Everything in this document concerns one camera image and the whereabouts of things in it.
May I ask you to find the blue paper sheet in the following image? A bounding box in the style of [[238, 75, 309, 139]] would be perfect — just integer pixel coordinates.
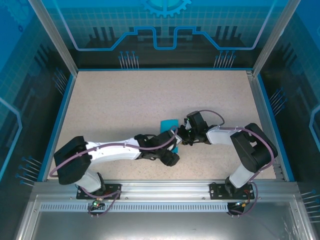
[[159, 119, 180, 154]]

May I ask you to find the steel sheet panel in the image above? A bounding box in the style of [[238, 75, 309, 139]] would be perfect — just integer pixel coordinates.
[[13, 194, 315, 240]]

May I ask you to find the blue table edge strip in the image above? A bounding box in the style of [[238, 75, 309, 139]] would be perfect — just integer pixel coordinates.
[[36, 73, 78, 182]]

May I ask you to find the aluminium mounting rail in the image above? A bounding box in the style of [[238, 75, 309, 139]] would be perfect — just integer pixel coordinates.
[[31, 180, 300, 198]]

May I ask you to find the slotted grey cable duct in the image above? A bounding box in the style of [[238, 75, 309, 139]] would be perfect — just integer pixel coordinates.
[[38, 202, 248, 213]]

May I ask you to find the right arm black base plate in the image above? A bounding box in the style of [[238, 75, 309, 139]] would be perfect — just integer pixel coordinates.
[[208, 182, 254, 201]]

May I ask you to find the aluminium side rail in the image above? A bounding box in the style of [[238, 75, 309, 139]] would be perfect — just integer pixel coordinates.
[[246, 70, 286, 181]]

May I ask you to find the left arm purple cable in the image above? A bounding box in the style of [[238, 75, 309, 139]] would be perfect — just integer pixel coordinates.
[[49, 126, 179, 219]]

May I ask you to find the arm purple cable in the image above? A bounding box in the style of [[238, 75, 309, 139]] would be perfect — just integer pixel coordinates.
[[197, 109, 276, 218], [49, 126, 179, 219]]

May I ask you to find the cable connector with green light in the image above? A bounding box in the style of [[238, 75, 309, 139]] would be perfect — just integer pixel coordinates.
[[233, 199, 252, 209], [91, 196, 105, 210]]

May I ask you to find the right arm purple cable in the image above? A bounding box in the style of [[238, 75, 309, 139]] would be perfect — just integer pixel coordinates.
[[197, 109, 276, 218]]

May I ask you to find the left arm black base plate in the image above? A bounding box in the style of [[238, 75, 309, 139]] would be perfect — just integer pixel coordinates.
[[76, 183, 123, 201]]

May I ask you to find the aluminium frame post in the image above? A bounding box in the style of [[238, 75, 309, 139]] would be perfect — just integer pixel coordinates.
[[250, 0, 303, 77], [27, 0, 79, 76]]

